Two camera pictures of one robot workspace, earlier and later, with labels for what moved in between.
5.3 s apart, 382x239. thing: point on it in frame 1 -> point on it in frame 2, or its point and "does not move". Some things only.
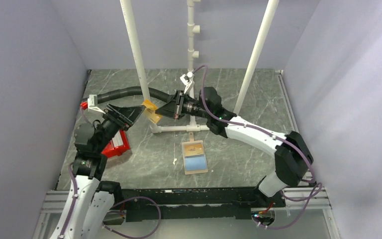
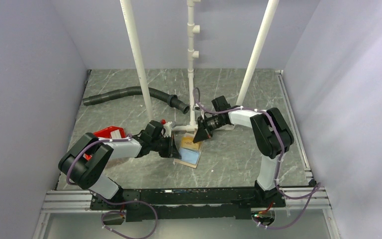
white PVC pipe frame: [193, 55] does not move
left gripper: [126, 116] -> [171, 151]
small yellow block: [150, 108] -> [187, 142]
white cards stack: [117, 140] does not move
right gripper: [174, 109] -> [201, 134]
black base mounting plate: [201, 203] does not move
